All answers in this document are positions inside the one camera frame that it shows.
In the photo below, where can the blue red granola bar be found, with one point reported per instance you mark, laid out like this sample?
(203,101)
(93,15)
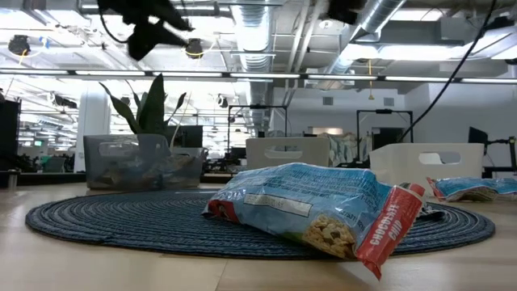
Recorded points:
(472,186)

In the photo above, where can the black monitor on arm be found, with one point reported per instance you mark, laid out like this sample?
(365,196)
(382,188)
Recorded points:
(477,135)

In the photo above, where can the black cabinet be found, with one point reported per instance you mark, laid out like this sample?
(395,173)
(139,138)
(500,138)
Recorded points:
(9,133)

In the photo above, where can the black metal frame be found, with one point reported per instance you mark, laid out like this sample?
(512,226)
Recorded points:
(383,111)

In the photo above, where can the LED light bar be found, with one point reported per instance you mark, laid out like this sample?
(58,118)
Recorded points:
(258,75)

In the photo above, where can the light patterned cloth cover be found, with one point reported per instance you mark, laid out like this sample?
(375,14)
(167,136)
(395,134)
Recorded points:
(343,149)

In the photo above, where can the blue chocolate chip granola bar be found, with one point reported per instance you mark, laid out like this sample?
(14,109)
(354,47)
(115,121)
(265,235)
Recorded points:
(307,190)

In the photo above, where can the dark crumpled wrapper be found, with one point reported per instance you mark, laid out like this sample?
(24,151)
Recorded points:
(432,212)

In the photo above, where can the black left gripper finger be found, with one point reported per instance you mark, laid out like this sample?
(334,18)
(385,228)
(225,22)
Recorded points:
(175,18)
(149,38)

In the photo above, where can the silver ventilation duct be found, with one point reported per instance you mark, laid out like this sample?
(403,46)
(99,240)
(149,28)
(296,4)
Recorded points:
(375,16)
(254,40)

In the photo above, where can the clear grey plastic bin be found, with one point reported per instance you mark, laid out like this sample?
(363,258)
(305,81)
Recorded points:
(121,174)

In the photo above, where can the white plastic bin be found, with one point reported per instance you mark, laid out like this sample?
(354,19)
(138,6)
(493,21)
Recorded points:
(315,149)
(396,165)

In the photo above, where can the dark blue round woven mat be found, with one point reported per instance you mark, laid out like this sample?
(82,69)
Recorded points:
(121,218)

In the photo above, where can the green snake plant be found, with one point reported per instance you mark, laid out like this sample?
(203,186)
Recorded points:
(151,109)

